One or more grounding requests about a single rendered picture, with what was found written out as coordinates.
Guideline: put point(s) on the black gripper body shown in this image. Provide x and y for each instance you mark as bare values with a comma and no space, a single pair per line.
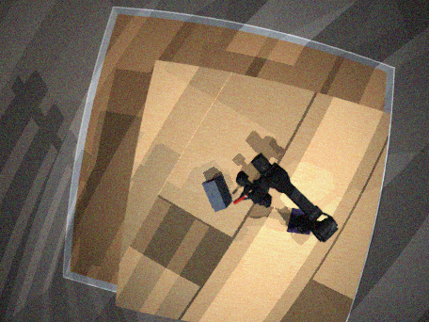
242,180

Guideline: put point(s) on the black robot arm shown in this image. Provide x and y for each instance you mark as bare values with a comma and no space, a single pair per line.
276,177

